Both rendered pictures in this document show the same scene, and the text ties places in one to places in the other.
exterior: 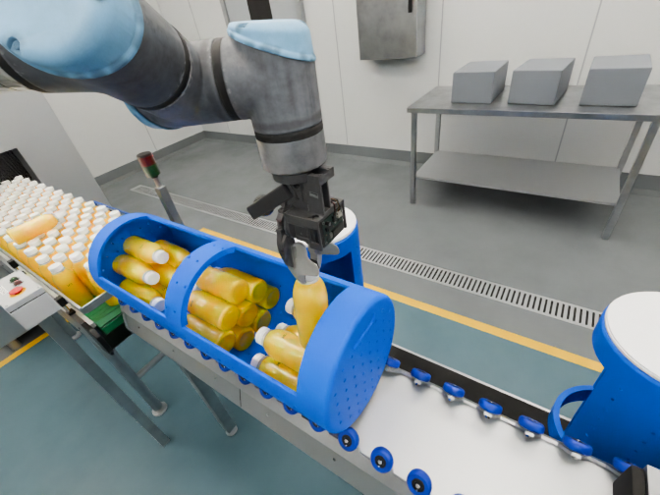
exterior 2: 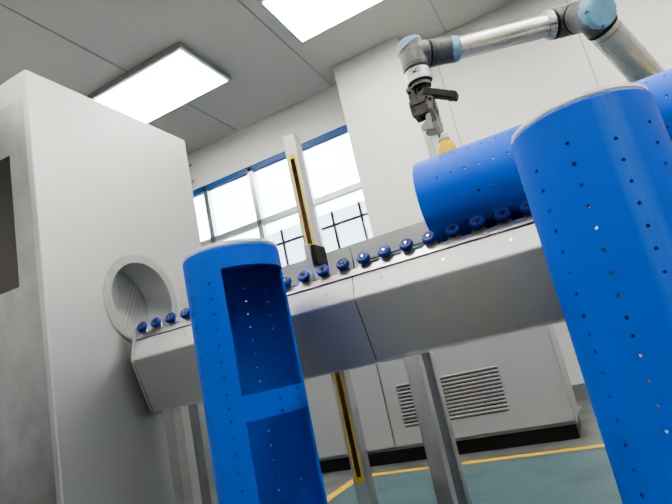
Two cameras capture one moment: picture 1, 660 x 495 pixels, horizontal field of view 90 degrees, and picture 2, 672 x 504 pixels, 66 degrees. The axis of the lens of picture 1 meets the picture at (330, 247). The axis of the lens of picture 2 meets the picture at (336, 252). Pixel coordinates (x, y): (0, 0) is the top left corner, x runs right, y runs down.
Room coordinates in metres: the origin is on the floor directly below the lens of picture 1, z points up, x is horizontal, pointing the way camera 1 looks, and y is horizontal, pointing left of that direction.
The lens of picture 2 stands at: (1.87, -0.80, 0.63)
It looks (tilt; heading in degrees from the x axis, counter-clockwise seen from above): 13 degrees up; 164
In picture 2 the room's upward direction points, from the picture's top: 12 degrees counter-clockwise
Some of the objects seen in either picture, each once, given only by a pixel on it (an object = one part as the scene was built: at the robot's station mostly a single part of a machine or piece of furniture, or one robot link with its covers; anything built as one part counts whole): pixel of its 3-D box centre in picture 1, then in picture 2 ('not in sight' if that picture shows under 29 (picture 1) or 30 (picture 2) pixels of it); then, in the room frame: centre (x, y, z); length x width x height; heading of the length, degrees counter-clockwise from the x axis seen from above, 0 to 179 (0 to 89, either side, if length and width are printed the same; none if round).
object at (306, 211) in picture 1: (306, 203); (423, 101); (0.44, 0.02, 1.44); 0.09 x 0.08 x 0.12; 51
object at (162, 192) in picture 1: (202, 274); not in sight; (1.47, 0.73, 0.55); 0.04 x 0.04 x 1.10; 51
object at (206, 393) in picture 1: (210, 398); not in sight; (0.85, 0.65, 0.31); 0.06 x 0.06 x 0.63; 51
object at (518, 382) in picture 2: not in sight; (386, 346); (-1.60, 0.40, 0.72); 2.15 x 0.54 x 1.45; 50
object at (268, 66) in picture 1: (277, 80); (413, 56); (0.44, 0.03, 1.61); 0.10 x 0.09 x 0.12; 83
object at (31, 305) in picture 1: (23, 298); not in sight; (0.85, 1.00, 1.05); 0.20 x 0.10 x 0.10; 51
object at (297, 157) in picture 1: (294, 148); (418, 78); (0.44, 0.03, 1.52); 0.10 x 0.09 x 0.05; 141
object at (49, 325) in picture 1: (113, 389); not in sight; (0.85, 1.00, 0.50); 0.04 x 0.04 x 1.00; 51
